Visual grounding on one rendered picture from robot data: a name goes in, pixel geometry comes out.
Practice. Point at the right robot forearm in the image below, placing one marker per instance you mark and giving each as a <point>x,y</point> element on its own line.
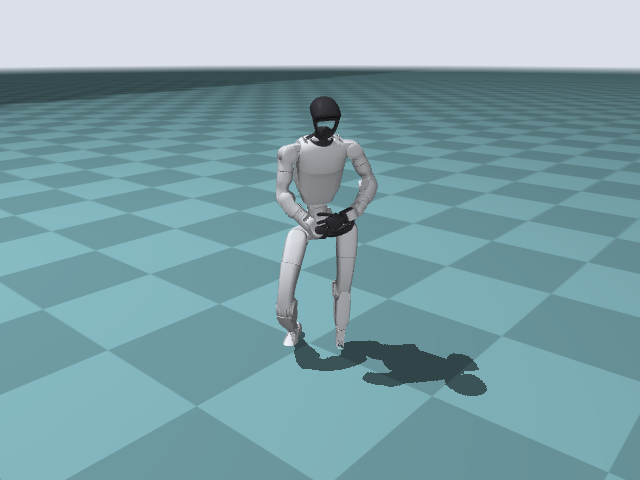
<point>295,211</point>

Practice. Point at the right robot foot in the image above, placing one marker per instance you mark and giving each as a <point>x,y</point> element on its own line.
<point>291,339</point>

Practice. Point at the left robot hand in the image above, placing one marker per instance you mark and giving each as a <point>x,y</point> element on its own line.
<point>334,220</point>

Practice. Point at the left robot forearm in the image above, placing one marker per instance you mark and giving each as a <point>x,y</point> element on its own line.
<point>364,197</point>

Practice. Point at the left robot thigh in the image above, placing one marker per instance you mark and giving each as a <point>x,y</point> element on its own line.
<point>346,249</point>

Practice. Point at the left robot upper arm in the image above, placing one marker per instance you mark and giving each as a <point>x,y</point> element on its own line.
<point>360,162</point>

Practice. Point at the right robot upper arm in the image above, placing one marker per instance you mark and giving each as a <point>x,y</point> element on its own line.
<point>286,156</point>

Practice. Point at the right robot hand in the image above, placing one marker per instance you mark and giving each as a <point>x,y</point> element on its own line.
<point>335,232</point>

